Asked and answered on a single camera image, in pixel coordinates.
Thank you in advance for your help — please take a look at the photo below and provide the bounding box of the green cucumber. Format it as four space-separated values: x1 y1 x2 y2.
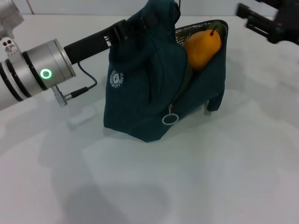
184 21 225 86

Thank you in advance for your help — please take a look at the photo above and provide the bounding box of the orange yellow pear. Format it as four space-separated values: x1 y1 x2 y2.
183 25 222 71

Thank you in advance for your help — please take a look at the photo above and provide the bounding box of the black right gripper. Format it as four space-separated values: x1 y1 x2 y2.
235 0 299 45

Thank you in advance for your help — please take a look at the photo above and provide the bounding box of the teal insulated lunch bag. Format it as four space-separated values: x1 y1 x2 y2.
103 0 228 143

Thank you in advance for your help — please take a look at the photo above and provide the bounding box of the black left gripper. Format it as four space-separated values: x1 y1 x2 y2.
64 10 164 65

